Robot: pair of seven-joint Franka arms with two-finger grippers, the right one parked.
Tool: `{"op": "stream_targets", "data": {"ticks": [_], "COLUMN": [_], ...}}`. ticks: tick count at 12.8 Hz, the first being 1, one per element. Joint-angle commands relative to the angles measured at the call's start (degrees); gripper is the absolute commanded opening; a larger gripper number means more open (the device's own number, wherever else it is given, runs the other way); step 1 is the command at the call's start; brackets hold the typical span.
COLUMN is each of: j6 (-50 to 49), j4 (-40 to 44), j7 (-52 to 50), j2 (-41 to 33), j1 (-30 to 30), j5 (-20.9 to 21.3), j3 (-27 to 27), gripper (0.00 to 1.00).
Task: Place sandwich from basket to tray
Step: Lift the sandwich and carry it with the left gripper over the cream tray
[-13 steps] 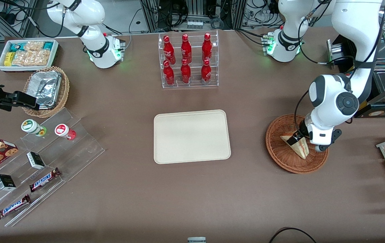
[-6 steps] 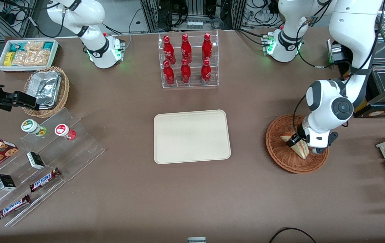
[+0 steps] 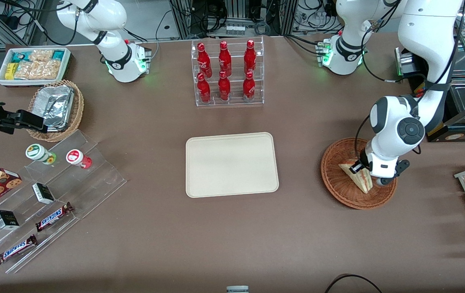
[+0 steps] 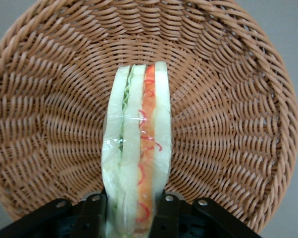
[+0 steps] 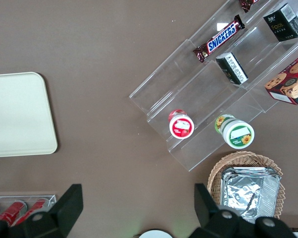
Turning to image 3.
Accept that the red cola bottle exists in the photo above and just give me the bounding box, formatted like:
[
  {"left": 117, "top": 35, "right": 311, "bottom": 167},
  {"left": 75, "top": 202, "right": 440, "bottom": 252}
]
[
  {"left": 197, "top": 42, "right": 213, "bottom": 79},
  {"left": 196, "top": 72, "right": 212, "bottom": 103},
  {"left": 217, "top": 71, "right": 232, "bottom": 102},
  {"left": 242, "top": 71, "right": 257, "bottom": 102},
  {"left": 243, "top": 39, "right": 258, "bottom": 75},
  {"left": 218, "top": 41, "right": 233, "bottom": 77}
]

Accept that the green lid cup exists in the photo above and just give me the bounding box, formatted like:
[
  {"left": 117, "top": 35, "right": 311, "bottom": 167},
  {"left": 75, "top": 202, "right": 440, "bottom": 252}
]
[{"left": 25, "top": 144, "right": 57, "bottom": 166}]

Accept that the aluminium foil container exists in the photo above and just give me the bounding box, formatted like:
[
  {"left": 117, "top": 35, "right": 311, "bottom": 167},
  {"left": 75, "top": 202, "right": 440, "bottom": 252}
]
[{"left": 33, "top": 85, "right": 75, "bottom": 132}]

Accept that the large clear cracker bag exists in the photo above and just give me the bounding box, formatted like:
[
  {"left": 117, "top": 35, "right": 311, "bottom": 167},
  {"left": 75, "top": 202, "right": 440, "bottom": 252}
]
[{"left": 14, "top": 60, "right": 63, "bottom": 81}]

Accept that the triangular sandwich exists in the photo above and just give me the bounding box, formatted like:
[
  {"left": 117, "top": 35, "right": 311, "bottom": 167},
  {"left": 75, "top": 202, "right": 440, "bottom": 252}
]
[{"left": 338, "top": 163, "right": 374, "bottom": 194}]

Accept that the small black box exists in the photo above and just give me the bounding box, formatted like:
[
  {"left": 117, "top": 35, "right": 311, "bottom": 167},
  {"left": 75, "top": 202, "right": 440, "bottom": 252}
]
[
  {"left": 0, "top": 210, "right": 20, "bottom": 231},
  {"left": 32, "top": 183, "right": 56, "bottom": 205}
]

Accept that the aluminium frame rack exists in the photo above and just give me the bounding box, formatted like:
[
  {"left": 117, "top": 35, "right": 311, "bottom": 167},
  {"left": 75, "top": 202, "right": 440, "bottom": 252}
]
[{"left": 169, "top": 0, "right": 299, "bottom": 39}]

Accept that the red lid cup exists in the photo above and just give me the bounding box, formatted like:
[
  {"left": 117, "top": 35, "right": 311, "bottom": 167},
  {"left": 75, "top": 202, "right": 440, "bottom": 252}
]
[{"left": 66, "top": 149, "right": 93, "bottom": 170}]

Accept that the beige plastic tray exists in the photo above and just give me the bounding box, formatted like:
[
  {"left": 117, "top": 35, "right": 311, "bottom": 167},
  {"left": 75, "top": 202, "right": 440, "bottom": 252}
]
[{"left": 185, "top": 132, "right": 279, "bottom": 199}]

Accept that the clear acrylic stepped display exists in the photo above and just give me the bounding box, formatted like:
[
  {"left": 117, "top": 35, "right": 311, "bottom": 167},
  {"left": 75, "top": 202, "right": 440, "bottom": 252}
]
[{"left": 0, "top": 129, "right": 128, "bottom": 274}]

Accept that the small clear cracker bag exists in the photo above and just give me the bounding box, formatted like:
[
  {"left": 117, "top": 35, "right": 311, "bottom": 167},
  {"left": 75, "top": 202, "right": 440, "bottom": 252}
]
[{"left": 29, "top": 49, "right": 54, "bottom": 62}]

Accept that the silver metal box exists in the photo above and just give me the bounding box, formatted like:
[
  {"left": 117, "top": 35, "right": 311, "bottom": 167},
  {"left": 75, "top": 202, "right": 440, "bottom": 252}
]
[{"left": 395, "top": 46, "right": 415, "bottom": 79}]

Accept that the white snack bin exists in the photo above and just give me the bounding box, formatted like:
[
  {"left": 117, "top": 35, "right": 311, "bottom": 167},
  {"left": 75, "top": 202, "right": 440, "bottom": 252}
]
[{"left": 0, "top": 47, "right": 72, "bottom": 87}]

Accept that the clear acrylic bottle rack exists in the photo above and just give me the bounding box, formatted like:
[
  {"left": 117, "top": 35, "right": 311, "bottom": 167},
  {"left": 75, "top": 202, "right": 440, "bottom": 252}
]
[{"left": 191, "top": 36, "right": 265, "bottom": 107}]

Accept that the light wicker basket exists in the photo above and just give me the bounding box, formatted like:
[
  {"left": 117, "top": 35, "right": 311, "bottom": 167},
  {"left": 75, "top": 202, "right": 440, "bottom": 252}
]
[{"left": 26, "top": 80, "right": 85, "bottom": 143}]

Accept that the black cable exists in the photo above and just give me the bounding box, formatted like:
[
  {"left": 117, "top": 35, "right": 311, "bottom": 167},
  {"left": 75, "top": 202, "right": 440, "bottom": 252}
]
[{"left": 324, "top": 274, "right": 384, "bottom": 293}]

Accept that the brown wicker basket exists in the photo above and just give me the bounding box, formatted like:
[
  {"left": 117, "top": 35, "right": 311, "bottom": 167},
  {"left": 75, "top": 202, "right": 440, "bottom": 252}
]
[{"left": 321, "top": 137, "right": 398, "bottom": 210}]

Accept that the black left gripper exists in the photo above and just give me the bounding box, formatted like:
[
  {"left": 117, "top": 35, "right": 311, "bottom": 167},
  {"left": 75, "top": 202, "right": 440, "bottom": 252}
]
[{"left": 349, "top": 160, "right": 411, "bottom": 179}]

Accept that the snickers chocolate bar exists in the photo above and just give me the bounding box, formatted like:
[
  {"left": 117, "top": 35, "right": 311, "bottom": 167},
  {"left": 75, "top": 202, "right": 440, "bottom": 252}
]
[
  {"left": 35, "top": 202, "right": 75, "bottom": 233},
  {"left": 0, "top": 234, "right": 39, "bottom": 266}
]

